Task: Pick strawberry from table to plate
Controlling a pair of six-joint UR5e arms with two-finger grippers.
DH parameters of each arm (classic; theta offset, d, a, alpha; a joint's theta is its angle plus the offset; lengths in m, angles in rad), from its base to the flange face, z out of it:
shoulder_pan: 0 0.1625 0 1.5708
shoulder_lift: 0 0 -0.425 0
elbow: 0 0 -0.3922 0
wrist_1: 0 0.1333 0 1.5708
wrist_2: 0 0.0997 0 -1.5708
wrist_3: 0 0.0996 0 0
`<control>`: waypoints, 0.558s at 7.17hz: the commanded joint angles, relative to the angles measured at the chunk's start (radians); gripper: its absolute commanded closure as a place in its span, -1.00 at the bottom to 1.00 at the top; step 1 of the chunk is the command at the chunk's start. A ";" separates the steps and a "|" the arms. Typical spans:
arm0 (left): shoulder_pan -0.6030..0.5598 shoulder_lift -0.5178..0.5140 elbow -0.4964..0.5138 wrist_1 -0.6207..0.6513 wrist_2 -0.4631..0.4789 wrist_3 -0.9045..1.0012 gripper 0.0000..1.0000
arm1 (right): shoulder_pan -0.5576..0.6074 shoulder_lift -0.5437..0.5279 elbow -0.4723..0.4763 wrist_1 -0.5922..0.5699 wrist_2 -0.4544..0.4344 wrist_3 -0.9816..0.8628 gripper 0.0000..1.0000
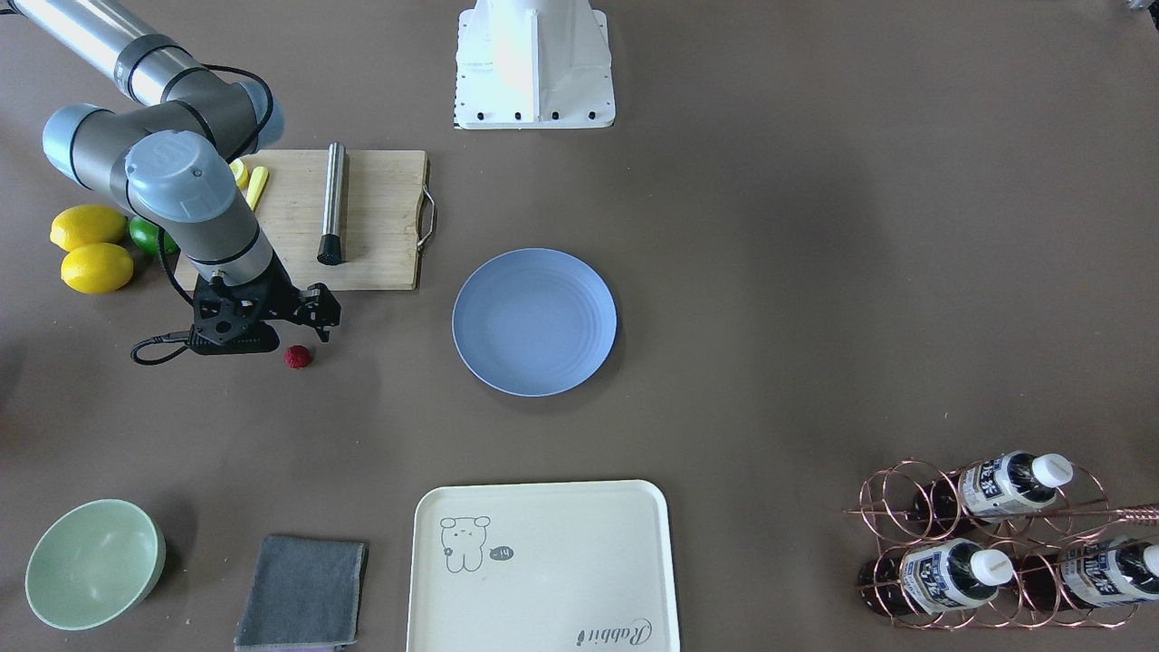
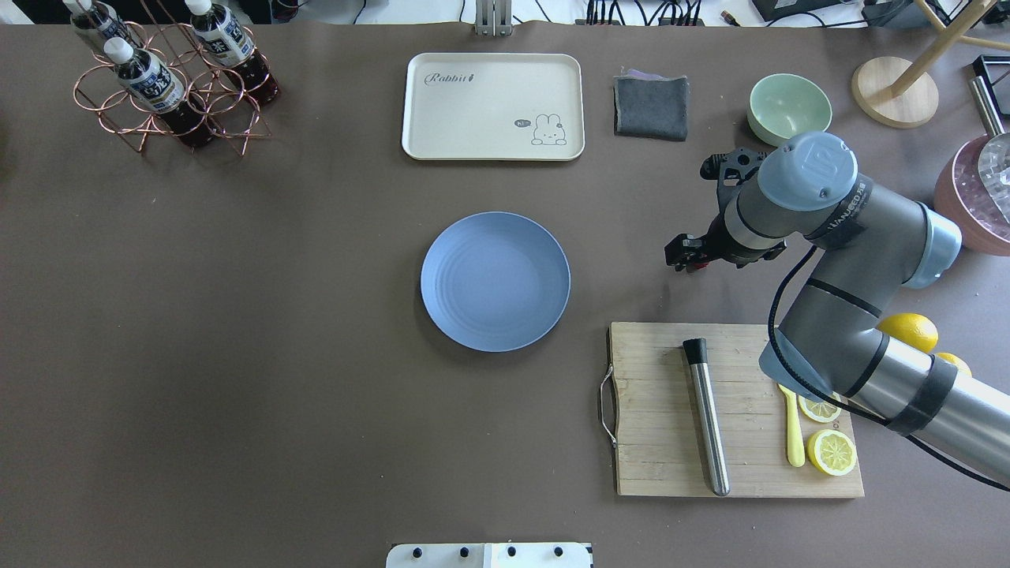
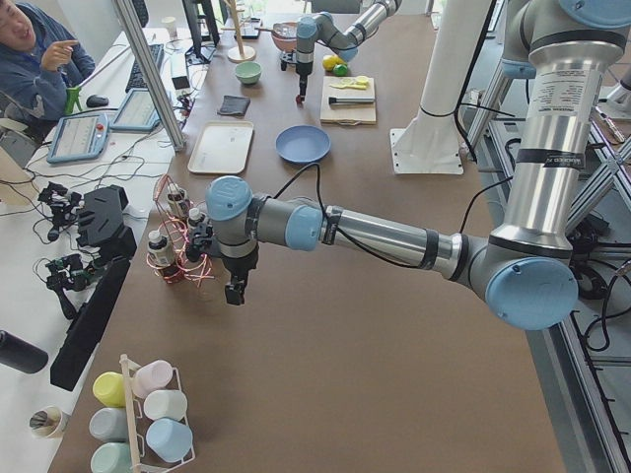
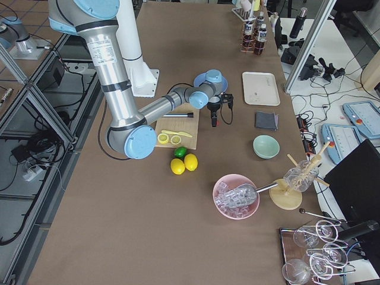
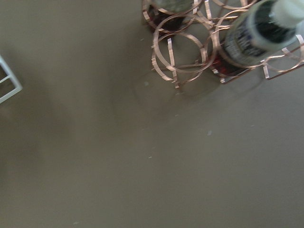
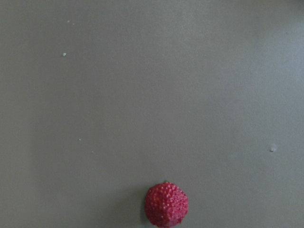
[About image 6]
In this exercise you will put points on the red strawberry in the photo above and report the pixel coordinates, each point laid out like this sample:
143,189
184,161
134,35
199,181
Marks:
165,205

